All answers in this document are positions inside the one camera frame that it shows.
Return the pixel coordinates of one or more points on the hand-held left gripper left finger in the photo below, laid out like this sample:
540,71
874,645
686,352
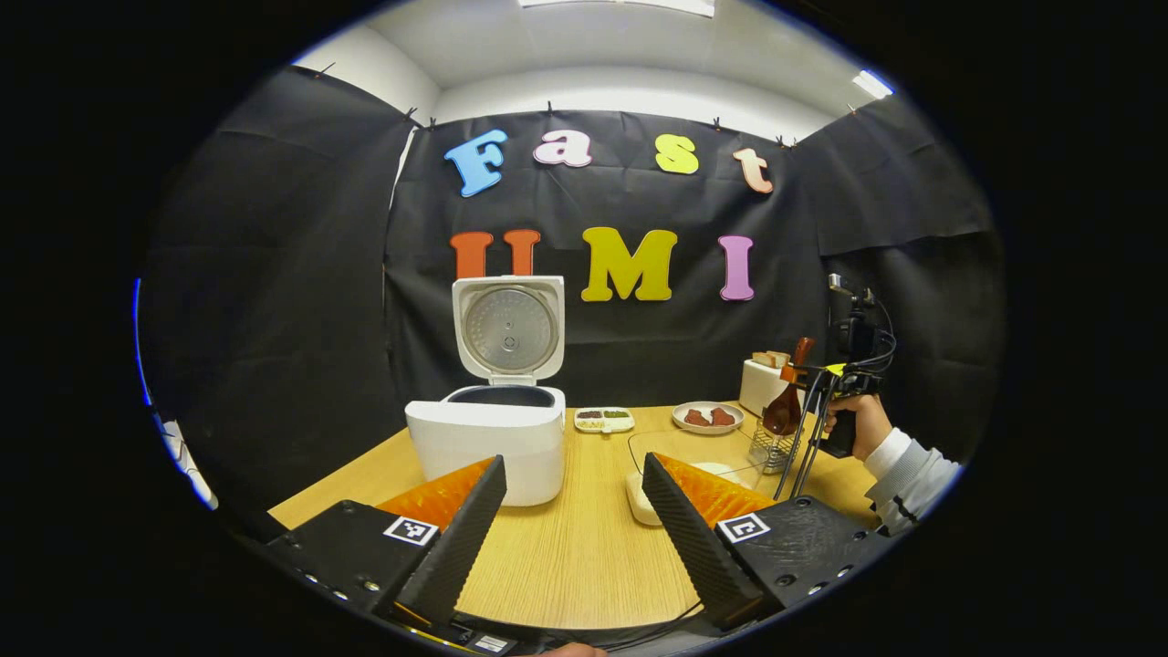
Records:
456,547

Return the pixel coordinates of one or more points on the white crumpled sheet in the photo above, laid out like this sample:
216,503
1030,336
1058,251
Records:
187,461

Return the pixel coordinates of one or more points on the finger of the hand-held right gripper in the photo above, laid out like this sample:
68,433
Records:
790,456
807,456

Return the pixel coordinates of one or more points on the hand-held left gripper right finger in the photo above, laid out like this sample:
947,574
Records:
693,547

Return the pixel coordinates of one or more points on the white round plate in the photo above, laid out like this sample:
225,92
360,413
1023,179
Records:
707,430

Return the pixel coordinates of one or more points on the clear rice container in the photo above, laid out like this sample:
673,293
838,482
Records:
712,472

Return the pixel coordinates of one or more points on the white rice cooker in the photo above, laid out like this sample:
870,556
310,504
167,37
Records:
493,447

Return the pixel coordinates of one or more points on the long ceiling light panel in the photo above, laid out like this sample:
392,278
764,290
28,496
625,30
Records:
620,5

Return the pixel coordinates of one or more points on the brown meat piece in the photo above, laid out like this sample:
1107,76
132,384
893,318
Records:
697,419
723,417

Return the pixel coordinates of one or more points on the small ceiling light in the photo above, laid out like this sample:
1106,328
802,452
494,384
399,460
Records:
872,84

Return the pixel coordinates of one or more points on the white toaster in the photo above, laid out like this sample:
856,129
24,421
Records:
759,392

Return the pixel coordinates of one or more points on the white divided condiment dish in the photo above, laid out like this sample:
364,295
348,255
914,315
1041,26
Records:
604,421

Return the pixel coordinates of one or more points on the brown wooden spoon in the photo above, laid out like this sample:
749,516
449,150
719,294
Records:
781,412

